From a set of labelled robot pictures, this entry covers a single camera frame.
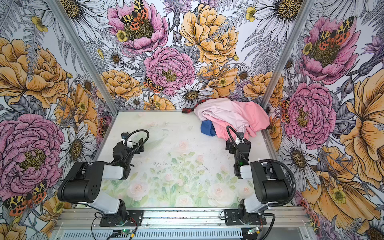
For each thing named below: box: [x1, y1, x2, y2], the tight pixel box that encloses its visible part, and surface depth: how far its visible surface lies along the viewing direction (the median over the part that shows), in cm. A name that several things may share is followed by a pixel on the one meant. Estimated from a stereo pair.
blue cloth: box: [200, 119, 216, 137], surface depth 107 cm
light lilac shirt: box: [194, 97, 248, 131], surface depth 104 cm
